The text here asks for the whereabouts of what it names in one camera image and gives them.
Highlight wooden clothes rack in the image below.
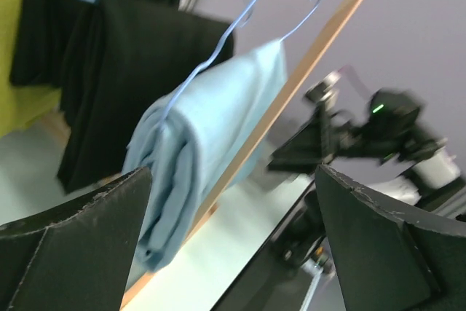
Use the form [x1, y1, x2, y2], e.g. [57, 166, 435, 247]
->
[122, 0, 363, 310]

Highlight light blue trousers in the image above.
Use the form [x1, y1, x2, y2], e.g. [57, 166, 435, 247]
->
[122, 39, 287, 272]

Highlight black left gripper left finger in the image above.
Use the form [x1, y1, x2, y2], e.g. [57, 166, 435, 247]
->
[1, 168, 151, 311]

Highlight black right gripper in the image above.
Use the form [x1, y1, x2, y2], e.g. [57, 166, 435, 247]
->
[267, 70, 371, 176]

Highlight yellow-green trousers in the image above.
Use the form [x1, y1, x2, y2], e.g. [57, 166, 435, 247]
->
[1, 0, 60, 136]

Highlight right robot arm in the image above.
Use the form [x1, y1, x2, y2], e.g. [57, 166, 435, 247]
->
[267, 68, 465, 210]

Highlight front black trousers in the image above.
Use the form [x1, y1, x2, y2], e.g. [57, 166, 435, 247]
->
[58, 0, 229, 193]

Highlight light blue wire hanger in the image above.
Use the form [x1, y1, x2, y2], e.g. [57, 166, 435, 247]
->
[157, 0, 322, 133]

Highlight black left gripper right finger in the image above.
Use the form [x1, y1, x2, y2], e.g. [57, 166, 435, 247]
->
[315, 165, 465, 311]

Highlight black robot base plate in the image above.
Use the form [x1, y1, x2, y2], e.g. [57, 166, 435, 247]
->
[212, 181, 336, 310]

